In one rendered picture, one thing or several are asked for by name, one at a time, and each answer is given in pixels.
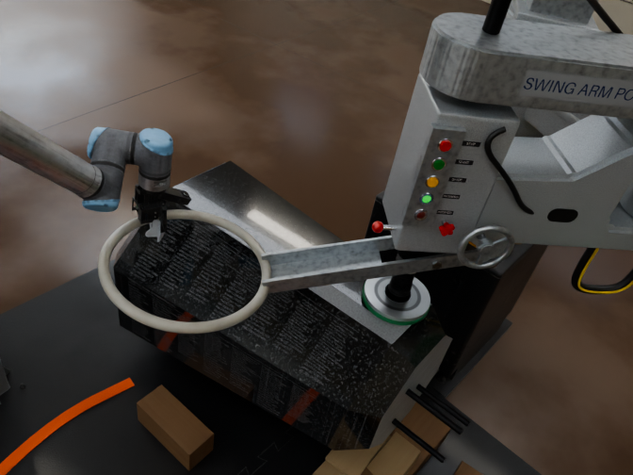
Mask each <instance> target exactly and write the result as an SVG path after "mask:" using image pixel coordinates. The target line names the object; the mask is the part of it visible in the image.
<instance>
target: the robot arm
mask: <svg viewBox="0 0 633 475"><path fill-rule="evenodd" d="M172 145H173V141H172V138H171V136H170V135H169V134H168V133H167V132H165V131H163V130H161V129H157V128H146V129H144V130H142V131H141V132H140V133H135V132H129V131H123V130H118V129H111V128H109V127H107V128H104V127H96V128H94V129H93V130H92V132H91V134H90V136H89V144H88V157H89V158H90V159H91V162H90V164H89V163H88V162H86V161H85V160H83V159H81V158H80V157H78V156H76V155H74V154H73V153H71V152H69V151H68V150H66V149H64V148H63V147H61V146H59V145H58V144H56V143H54V142H53V141H51V140H49V139H48V138H46V137H45V136H43V135H41V134H40V133H38V132H36V131H35V130H33V129H31V128H30V127H28V126H26V125H25V124H23V123H21V122H19V121H17V120H16V119H14V118H12V117H11V116H9V115H8V114H7V113H5V112H3V111H2V110H0V155H1V156H3V157H5V158H7V159H9V160H11V161H13V162H15V163H17V164H19V165H21V166H23V167H25V168H27V169H29V170H30V171H32V172H34V173H36V174H38V175H40V176H42V177H44V178H46V179H48V180H50V181H52V182H54V183H56V184H58V185H60V186H62V187H63V188H65V189H67V190H69V191H71V192H73V193H75V194H76V195H77V196H79V197H81V198H83V201H82V204H83V206H84V207H85V208H86V209H89V210H93V211H99V212H111V211H115V210H116V209H117V208H118V205H119V201H120V200H121V199H120V197H121V191H122V180H123V176H124V171H125V165H126V164H131V165H137V166H138V184H136V185H135V197H133V198H132V210H136V211H137V213H138V219H139V221H140V224H143V223H149V222H150V229H149V230H148V231H147V232H146V234H145V235H146V237H157V242H159V241H160V240H161V238H162V237H163V236H164V234H165V232H166V228H167V207H166V205H165V202H166V201H165V200H167V201H171V202H175V203H178V204H182V205H188V204H189V203H190V201H191V198H190V196H189V194H188V193H187V192H186V191H184V190H180V189H177V188H171V187H170V170H171V160H172V153H173V147H172ZM134 201H135V203H136V204H137V206H134ZM158 218H159V220H158Z"/></svg>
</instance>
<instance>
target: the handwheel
mask: <svg viewBox="0 0 633 475"><path fill-rule="evenodd" d="M486 232H498V233H501V234H503V235H504V236H505V237H504V238H502V239H499V240H496V241H492V240H491V239H490V238H486V236H485V235H484V233H486ZM469 241H470V242H472V243H473V244H475V245H476V247H477V250H478V252H479V257H478V259H477V261H476V262H473V261H470V260H468V259H467V258H466V257H465V255H464V248H465V246H466V244H467V243H468V242H469ZM506 243H508V244H507V247H506V249H505V250H504V252H503V253H502V254H500V255H499V256H498V257H496V258H494V259H492V260H489V261H485V262H483V260H484V258H485V256H490V255H492V254H493V253H494V252H495V247H498V246H501V245H504V244H506ZM513 247H514V236H513V234H512V232H511V231H510V230H509V229H508V228H506V227H504V226H501V225H495V224H489V225H483V226H481V227H478V228H476V229H474V230H472V231H470V232H469V233H467V234H466V235H465V236H464V237H463V238H462V240H461V241H460V243H459V245H458V248H457V256H458V258H459V260H460V261H461V262H462V263H463V264H464V265H465V266H466V267H468V268H472V269H487V268H491V267H493V266H495V265H497V264H499V263H501V262H502V261H504V260H505V259H506V258H507V257H508V256H509V255H510V254H511V252H512V250H513Z"/></svg>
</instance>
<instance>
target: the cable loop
mask: <svg viewBox="0 0 633 475"><path fill-rule="evenodd" d="M598 250H599V248H587V249H586V251H585V252H584V254H583V255H582V256H581V258H580V260H579V261H578V263H577V265H576V268H575V270H574V272H573V275H572V279H571V282H572V286H573V288H574V289H576V290H577V291H579V292H583V293H589V294H611V293H617V292H620V291H623V290H625V289H627V288H629V287H630V286H631V285H633V269H632V270H631V271H630V273H629V274H628V275H627V276H626V277H625V278H624V279H623V280H622V281H620V282H618V283H616V284H613V285H606V286H597V285H587V284H583V283H581V279H582V277H583V274H584V272H585V271H586V269H587V268H588V266H589V265H590V263H591V261H592V259H593V258H594V256H595V255H596V253H597V251H598Z"/></svg>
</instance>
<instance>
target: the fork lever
mask: <svg viewBox="0 0 633 475"><path fill-rule="evenodd" d="M393 249H395V246H394V242H393V239H392V236H385V237H373V238H366V239H359V240H353V241H346V242H339V243H333V244H326V245H319V246H313V247H306V248H299V249H293V250H286V251H280V252H274V253H267V254H261V256H262V260H268V261H269V263H270V266H271V276H272V277H271V279H265V280H262V285H263V286H266V287H269V292H268V293H275V292H282V291H288V290H295V289H302V288H308V287H321V286H327V285H334V284H341V283H347V282H354V281H361V280H367V279H374V278H381V277H387V276H394V275H401V274H407V273H414V272H420V271H427V270H439V269H446V268H453V267H459V266H464V264H463V263H462V262H461V261H460V260H459V258H458V256H457V254H437V255H430V256H423V257H417V258H410V259H403V260H397V261H390V262H383V263H382V262H381V256H380V251H386V250H393ZM464 255H465V257H466V258H467V259H468V260H470V261H473V262H476V261H477V259H478V257H479V252H478V250H477V249H476V250H469V251H464Z"/></svg>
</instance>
